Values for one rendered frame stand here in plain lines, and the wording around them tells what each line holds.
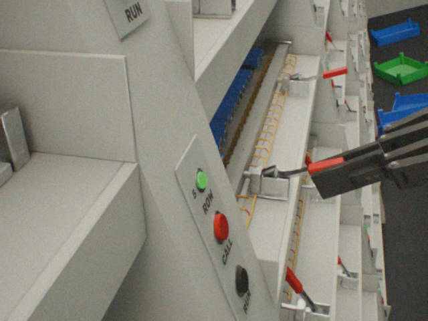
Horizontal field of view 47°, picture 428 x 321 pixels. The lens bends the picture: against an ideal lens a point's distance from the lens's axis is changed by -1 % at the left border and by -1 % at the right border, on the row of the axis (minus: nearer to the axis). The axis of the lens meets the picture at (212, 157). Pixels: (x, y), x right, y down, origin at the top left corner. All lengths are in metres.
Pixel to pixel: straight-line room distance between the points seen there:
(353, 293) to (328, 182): 0.48
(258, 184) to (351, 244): 0.56
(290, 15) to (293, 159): 0.38
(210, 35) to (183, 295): 0.21
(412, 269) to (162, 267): 1.55
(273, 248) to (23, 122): 0.28
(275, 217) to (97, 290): 0.31
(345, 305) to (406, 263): 0.89
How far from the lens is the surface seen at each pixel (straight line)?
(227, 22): 0.44
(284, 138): 0.63
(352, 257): 1.03
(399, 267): 1.79
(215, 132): 0.61
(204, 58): 0.35
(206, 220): 0.29
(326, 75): 0.74
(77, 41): 0.22
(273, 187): 0.51
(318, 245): 0.75
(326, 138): 0.99
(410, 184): 0.47
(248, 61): 0.85
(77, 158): 0.24
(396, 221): 1.99
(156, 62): 0.27
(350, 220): 1.10
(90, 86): 0.22
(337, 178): 0.50
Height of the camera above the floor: 1.20
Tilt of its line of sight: 25 degrees down
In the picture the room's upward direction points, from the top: 20 degrees counter-clockwise
